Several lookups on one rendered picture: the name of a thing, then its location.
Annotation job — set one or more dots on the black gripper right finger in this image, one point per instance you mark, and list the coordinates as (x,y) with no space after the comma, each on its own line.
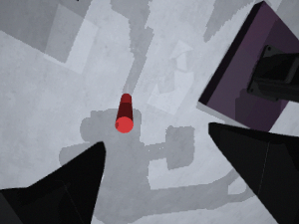
(268,163)

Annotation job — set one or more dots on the dark red peg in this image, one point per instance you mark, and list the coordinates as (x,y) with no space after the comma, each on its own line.
(124,122)

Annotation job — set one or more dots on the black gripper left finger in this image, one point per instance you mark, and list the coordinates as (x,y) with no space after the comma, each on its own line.
(65,196)

